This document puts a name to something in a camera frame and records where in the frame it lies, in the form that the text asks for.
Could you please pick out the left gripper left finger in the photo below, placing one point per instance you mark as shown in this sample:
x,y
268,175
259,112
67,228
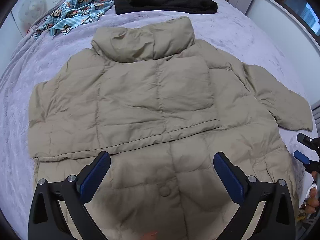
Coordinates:
x,y
46,220

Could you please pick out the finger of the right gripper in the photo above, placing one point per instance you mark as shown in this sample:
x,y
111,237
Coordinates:
x,y
307,141
302,158

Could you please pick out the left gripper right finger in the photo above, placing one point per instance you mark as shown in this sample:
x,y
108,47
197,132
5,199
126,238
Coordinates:
x,y
277,220

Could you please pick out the beige puffer coat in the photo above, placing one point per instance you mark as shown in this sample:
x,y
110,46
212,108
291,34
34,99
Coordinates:
x,y
162,103

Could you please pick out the person's right hand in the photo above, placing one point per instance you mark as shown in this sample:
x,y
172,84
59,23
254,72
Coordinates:
x,y
312,203

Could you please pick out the lavender bed blanket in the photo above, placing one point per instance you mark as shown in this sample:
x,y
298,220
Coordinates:
x,y
37,59

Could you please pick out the white electric fan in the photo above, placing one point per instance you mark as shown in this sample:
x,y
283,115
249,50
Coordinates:
x,y
30,11

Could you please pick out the black folded garment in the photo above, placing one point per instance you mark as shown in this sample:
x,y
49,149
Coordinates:
x,y
188,6

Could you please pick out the blue monkey print pajamas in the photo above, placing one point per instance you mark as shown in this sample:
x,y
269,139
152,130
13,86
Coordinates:
x,y
71,14

